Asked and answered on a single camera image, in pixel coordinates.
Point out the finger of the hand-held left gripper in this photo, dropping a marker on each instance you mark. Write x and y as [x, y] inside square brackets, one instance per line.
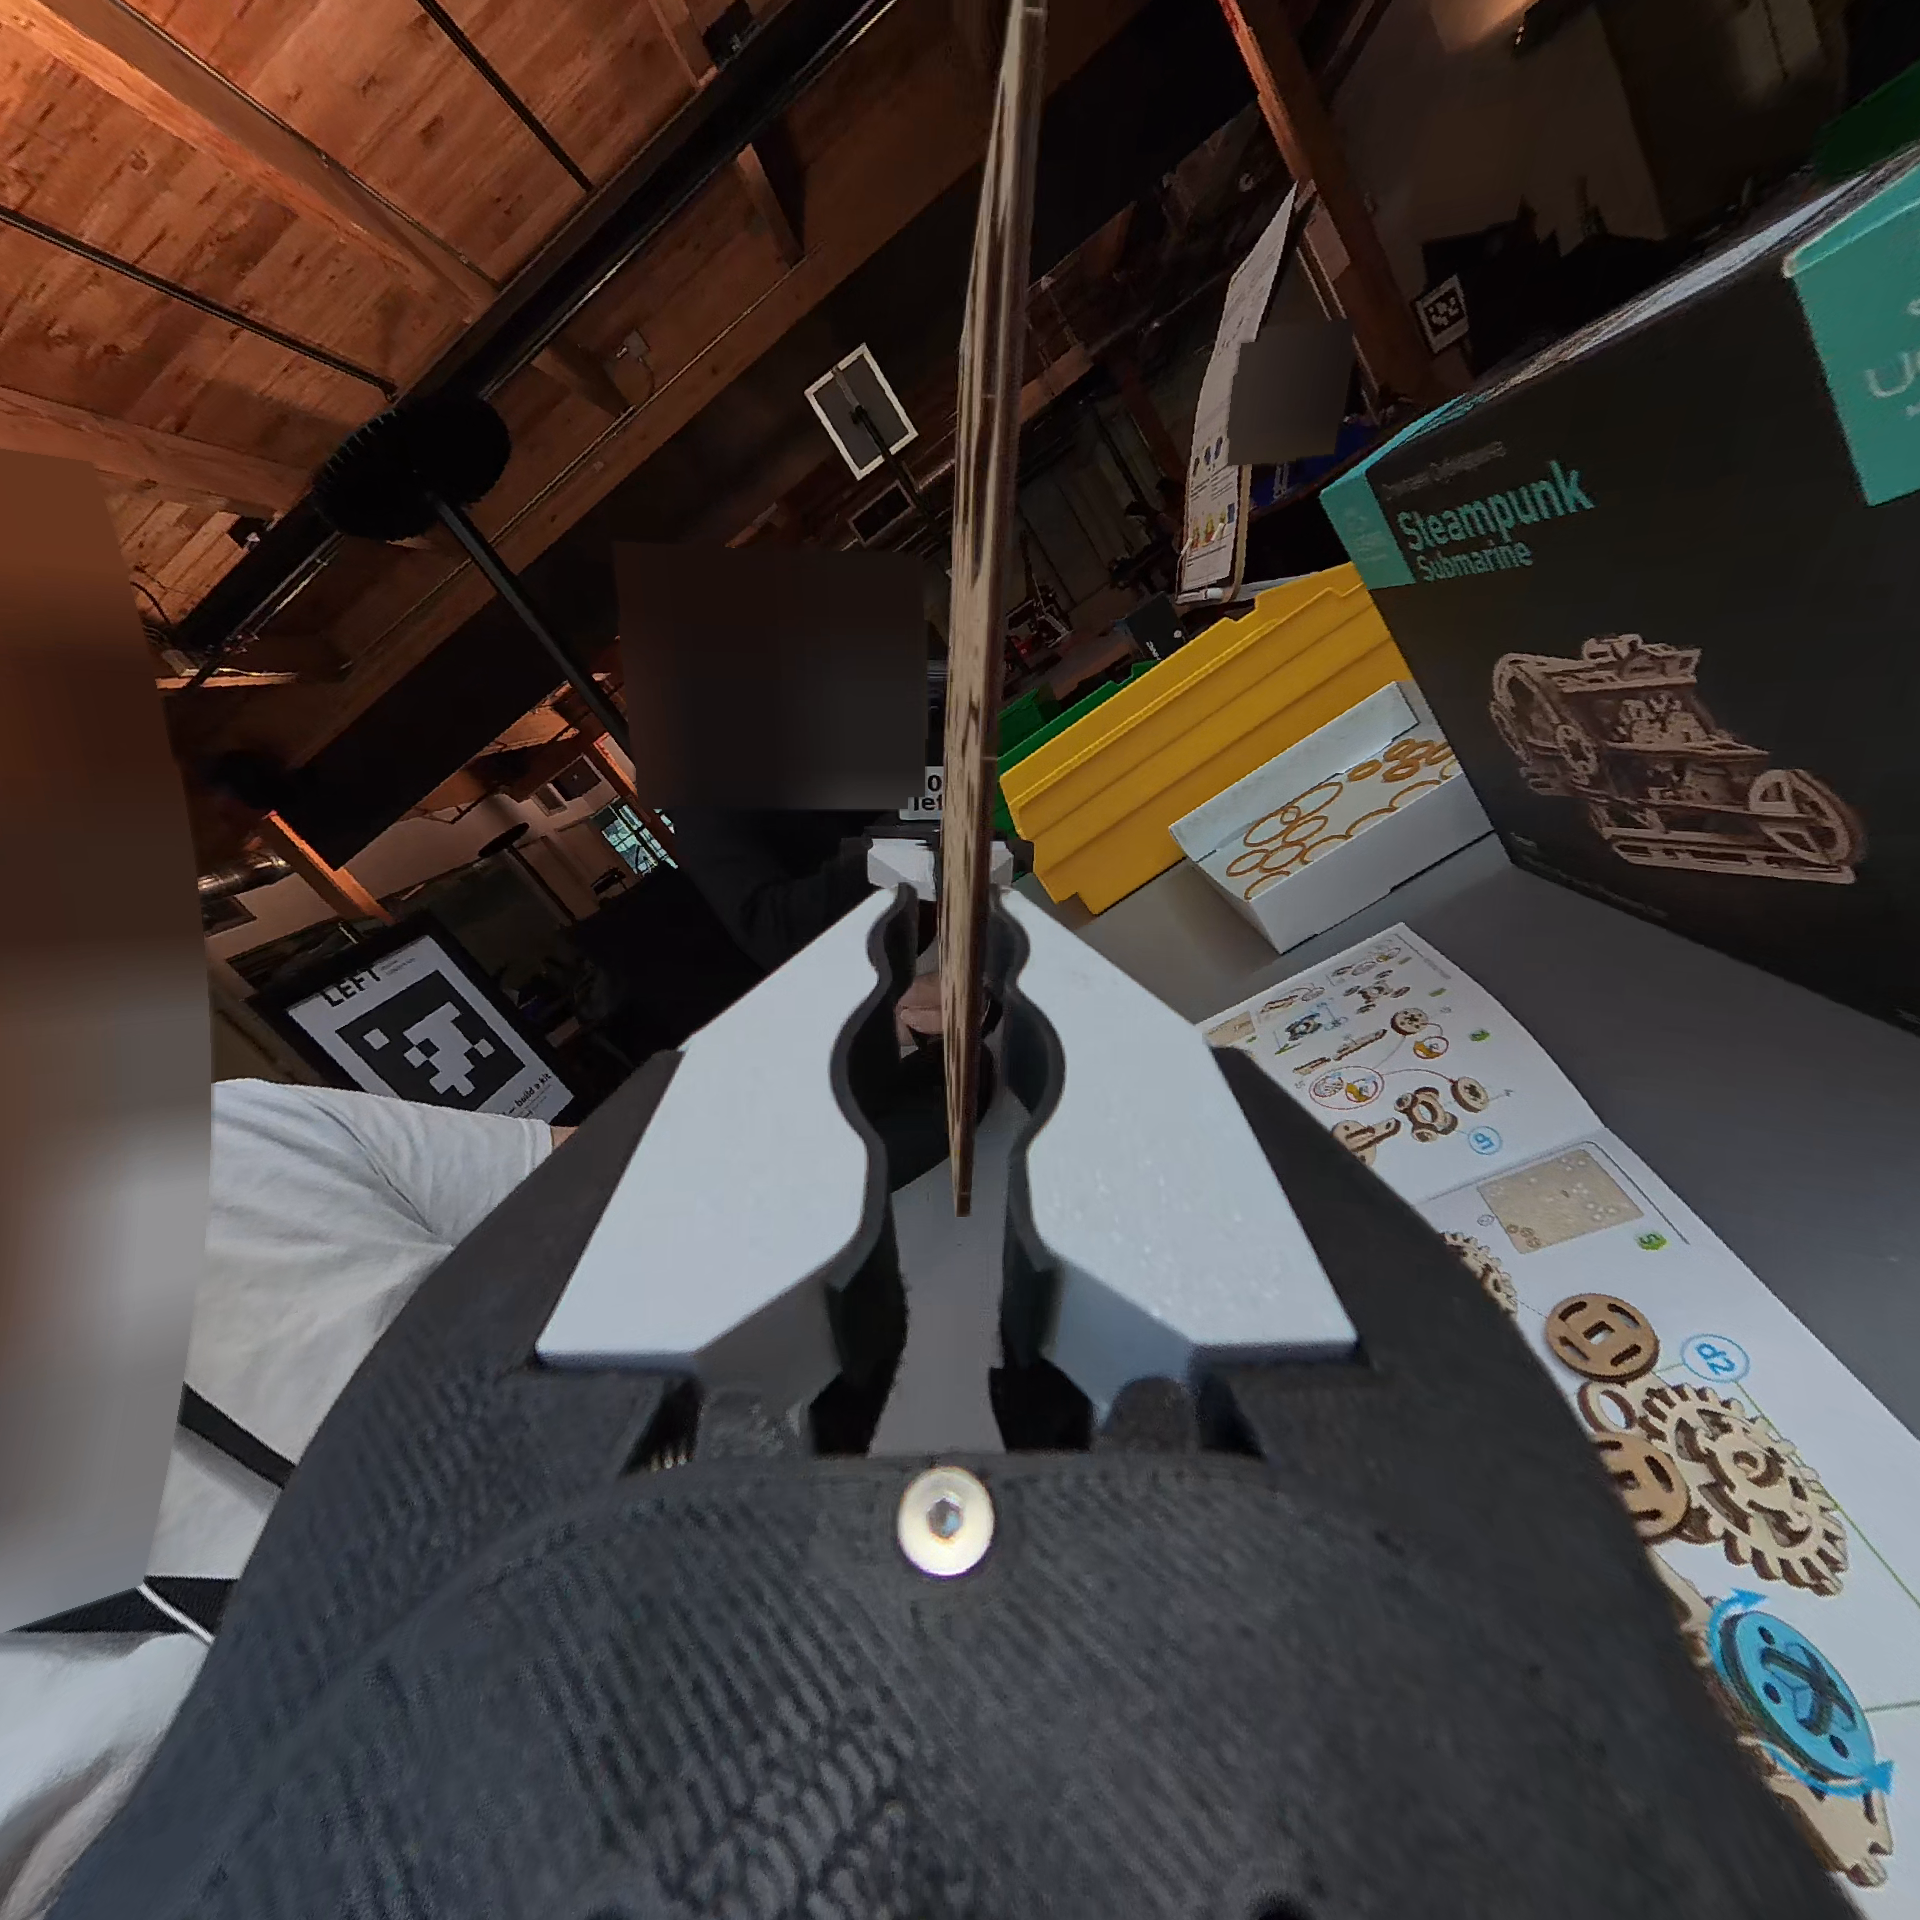
[904, 863]

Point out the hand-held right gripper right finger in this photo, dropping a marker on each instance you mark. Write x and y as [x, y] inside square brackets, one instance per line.
[1186, 1195]

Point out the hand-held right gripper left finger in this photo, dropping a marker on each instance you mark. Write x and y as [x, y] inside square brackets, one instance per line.
[720, 1186]

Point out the laser-cut wooden parts sheet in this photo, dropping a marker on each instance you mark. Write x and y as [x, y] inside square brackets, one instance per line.
[990, 600]

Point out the black model kit box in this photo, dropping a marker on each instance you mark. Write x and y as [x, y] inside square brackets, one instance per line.
[1721, 454]

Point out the person's left hand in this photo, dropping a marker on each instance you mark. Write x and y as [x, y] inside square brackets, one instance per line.
[921, 1014]

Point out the green plastic bin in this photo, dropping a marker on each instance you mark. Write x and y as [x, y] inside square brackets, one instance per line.
[1039, 722]

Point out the yellow plastic bin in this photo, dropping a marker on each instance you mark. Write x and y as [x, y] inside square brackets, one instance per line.
[1169, 782]

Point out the black framed marker sign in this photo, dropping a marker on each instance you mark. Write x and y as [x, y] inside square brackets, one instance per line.
[435, 1039]

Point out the white cardboard tray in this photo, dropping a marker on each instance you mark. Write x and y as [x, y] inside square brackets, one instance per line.
[1349, 886]

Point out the printed instruction booklet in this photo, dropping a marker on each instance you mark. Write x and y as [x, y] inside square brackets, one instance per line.
[1498, 1019]

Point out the round slotted wooden disc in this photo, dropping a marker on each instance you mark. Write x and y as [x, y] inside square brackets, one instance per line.
[1643, 1483]
[1572, 1338]

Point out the white framed ceiling light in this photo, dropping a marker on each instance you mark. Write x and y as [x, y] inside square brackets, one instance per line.
[823, 396]

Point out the clipboard with paper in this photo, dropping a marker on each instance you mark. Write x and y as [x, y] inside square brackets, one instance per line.
[1210, 512]

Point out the pile of wooden rings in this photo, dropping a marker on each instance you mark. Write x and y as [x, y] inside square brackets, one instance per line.
[1406, 758]

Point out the black round ceiling fixture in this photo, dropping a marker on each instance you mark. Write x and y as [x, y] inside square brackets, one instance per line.
[415, 469]

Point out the small wall marker tag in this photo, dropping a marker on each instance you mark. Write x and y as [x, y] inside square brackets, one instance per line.
[1441, 318]

